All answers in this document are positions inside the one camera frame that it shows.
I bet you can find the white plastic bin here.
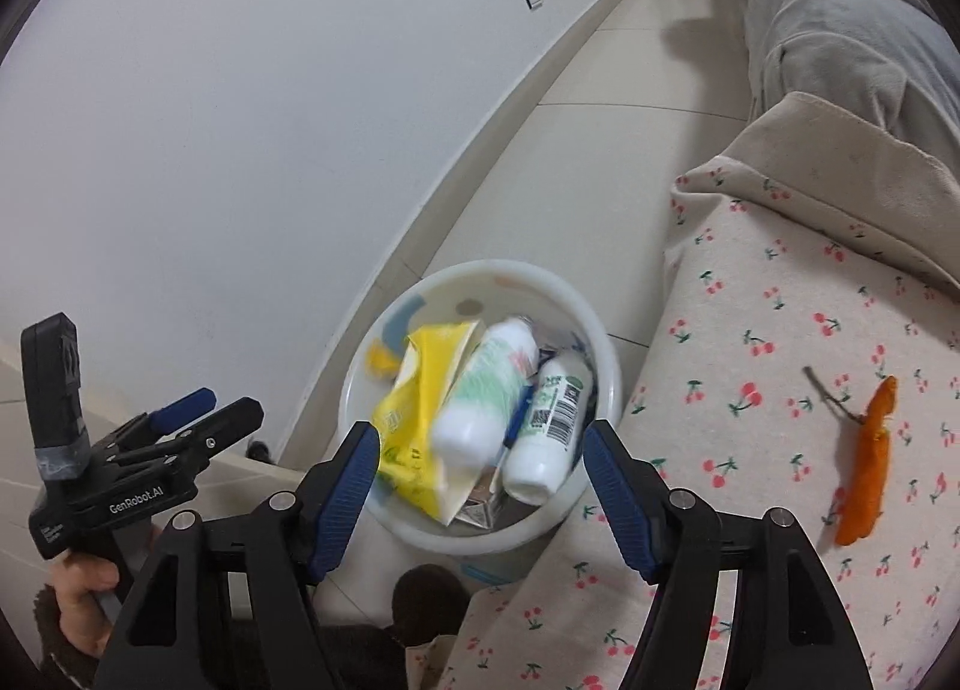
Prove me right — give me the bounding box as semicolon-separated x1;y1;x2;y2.
337;259;623;590

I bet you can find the orange peel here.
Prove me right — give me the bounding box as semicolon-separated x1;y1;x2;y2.
835;375;899;548

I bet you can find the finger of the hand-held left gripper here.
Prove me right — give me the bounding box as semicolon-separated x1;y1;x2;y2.
120;396;265;485
112;388;218;447

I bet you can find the yellow plastic bag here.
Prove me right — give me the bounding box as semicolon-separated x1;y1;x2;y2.
373;321;488;527

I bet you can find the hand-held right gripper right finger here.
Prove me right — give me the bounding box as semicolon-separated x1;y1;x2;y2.
581;418;875;690

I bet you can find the person's left forearm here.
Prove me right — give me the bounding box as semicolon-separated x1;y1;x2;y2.
30;583;106;690

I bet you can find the person's dark fuzzy clothing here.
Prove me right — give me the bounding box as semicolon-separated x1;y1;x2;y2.
225;564;475;690

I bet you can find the white bottle red green label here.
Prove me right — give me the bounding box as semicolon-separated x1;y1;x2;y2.
501;351;595;505

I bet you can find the grey blanket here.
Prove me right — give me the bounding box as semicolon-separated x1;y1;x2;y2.
735;0;960;162

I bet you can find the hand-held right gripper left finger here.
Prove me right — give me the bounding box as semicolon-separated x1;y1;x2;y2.
94;420;382;690

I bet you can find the thin brown twig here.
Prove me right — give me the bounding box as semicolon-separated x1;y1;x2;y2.
802;365;865;426

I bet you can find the person's left hand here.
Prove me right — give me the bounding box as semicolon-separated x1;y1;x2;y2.
49;521;162;659

